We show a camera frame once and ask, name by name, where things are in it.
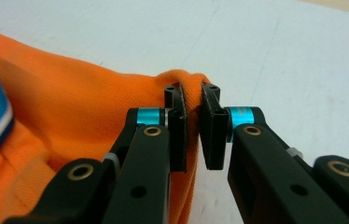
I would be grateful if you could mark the white foam mat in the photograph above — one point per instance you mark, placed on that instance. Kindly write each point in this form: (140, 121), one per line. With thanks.
(256, 46)

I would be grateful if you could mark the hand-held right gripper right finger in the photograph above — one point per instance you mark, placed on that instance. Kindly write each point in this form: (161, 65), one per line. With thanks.
(214, 133)

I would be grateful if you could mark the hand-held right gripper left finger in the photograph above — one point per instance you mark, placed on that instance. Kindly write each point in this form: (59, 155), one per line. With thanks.
(177, 133)

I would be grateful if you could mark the orange polo shirt blue collar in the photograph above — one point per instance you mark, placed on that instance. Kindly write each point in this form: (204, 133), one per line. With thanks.
(70, 102)

